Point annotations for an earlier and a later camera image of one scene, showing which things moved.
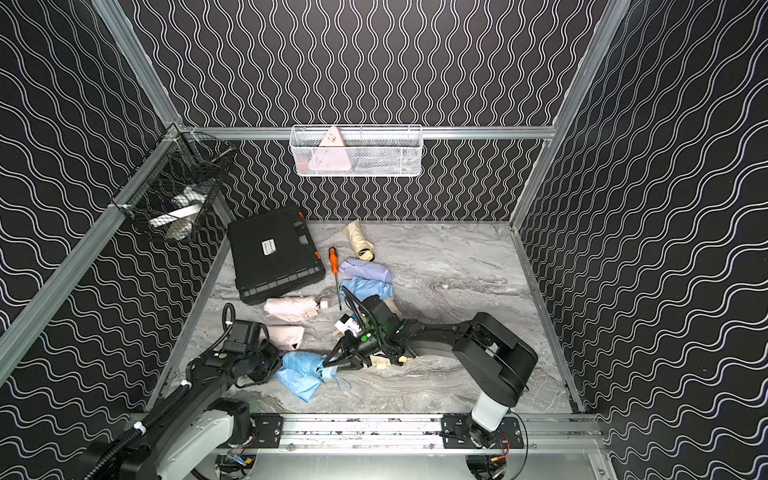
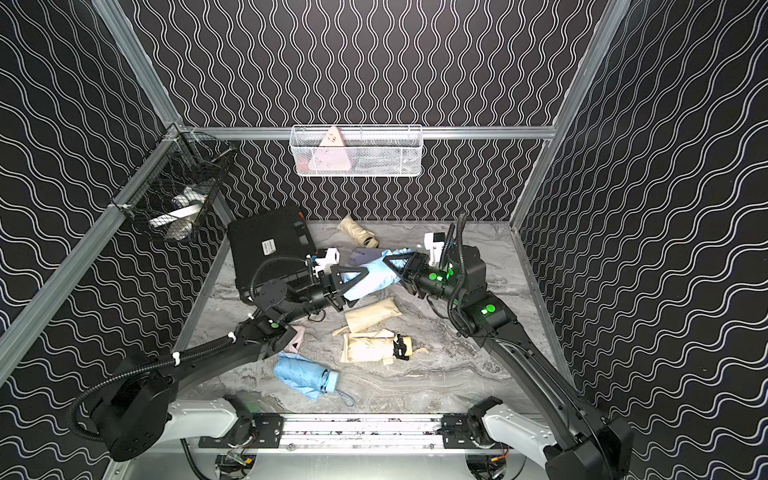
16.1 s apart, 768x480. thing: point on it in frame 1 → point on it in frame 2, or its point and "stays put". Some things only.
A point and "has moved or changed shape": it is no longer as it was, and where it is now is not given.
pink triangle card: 331,154 stays put
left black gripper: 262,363 → 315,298
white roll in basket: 185,210 stays put
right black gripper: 352,362 → 408,266
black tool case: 272,252 stays put
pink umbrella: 286,335 stays put
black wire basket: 171,196 stays put
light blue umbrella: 303,372 has moved or changed shape
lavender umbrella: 365,269 → 363,255
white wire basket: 370,151 stays put
